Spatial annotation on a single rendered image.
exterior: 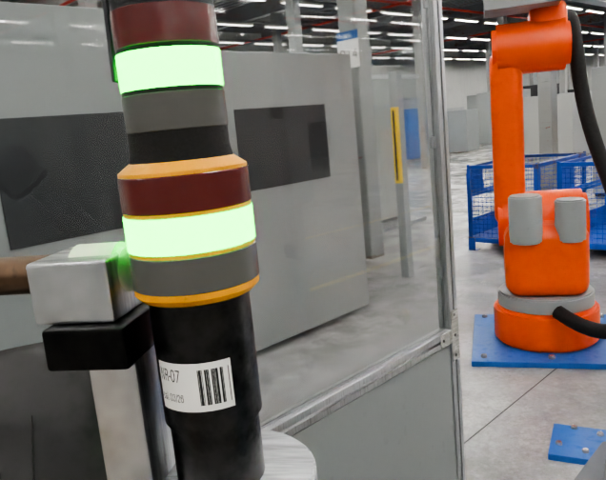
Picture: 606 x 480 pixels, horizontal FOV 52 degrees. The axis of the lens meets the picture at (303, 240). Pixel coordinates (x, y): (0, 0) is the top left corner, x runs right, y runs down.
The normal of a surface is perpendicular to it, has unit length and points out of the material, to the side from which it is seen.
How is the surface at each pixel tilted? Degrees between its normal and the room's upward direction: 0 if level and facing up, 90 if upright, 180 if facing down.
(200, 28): 90
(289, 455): 0
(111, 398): 90
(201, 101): 90
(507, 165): 96
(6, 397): 49
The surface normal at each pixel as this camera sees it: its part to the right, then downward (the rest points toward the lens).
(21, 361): 0.06, -0.57
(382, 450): 0.71, 0.06
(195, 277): 0.16, 0.16
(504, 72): -0.27, 0.30
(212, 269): 0.41, 0.13
